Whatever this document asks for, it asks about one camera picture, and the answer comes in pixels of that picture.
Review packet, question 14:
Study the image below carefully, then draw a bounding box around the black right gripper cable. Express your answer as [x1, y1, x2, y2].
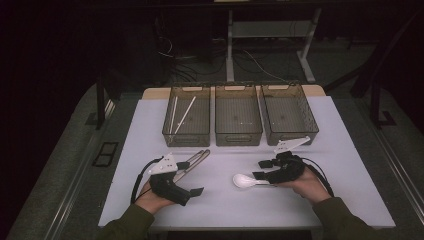
[301, 157, 335, 198]

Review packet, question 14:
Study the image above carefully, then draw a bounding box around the person's right hand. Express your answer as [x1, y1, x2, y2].
[283, 166, 332, 205]

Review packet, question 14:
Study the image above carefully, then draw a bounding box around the black metal stand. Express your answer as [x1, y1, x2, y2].
[323, 9, 424, 129]

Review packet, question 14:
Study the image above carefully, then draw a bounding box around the person's left hand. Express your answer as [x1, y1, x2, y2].
[134, 179, 174, 215]

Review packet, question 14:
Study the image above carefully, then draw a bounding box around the white ceramic spoon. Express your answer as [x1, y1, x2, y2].
[232, 173, 278, 190]

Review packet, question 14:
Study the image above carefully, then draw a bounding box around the white floor cable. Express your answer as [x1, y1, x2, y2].
[243, 49, 288, 83]

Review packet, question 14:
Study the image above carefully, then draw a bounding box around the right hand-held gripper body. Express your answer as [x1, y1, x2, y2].
[266, 135, 311, 185]

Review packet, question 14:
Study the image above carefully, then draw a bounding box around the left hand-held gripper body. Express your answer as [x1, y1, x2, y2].
[148, 152, 194, 207]

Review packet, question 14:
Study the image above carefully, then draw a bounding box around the smoky transparent plastic bin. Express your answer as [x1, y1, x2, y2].
[260, 83, 320, 146]
[214, 84, 264, 147]
[162, 85, 212, 148]

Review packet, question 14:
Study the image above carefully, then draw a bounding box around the white desk frame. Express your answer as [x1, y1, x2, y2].
[225, 8, 323, 84]

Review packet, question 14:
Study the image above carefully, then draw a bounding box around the bundle of black cables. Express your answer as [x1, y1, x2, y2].
[156, 33, 228, 84]

